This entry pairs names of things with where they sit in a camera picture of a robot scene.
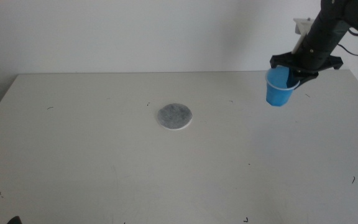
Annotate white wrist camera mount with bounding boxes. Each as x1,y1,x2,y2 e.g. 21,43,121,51
291,17,316,55

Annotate blue plastic cup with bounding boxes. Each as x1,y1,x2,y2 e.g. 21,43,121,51
265,65,301,108

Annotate round grey cup mat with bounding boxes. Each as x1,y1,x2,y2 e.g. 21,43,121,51
157,103,193,131

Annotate black cable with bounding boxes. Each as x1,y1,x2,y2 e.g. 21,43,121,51
336,27,358,57

